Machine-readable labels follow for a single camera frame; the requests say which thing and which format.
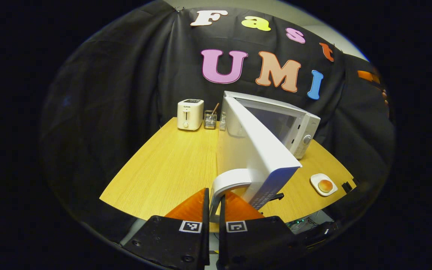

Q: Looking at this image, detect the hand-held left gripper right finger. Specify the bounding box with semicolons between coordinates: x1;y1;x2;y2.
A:
218;191;308;270

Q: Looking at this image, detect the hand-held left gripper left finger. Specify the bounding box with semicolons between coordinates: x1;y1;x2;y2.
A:
120;187;210;270

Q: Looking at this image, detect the white microwave oven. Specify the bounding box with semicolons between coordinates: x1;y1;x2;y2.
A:
209;91;321;225

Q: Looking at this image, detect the golden bread bun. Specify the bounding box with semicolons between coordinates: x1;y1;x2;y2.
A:
318;179;334;194

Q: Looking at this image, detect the white square plate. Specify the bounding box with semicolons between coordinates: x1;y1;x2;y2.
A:
310;173;339;197

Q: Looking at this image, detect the metal mesh utensil holder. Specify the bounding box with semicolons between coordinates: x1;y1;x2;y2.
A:
204;109;218;130

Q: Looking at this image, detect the white toaster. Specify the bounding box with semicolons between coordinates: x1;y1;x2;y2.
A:
177;99;204;131

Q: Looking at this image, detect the black backdrop cloth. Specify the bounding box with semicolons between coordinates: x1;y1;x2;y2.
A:
39;0;396;240

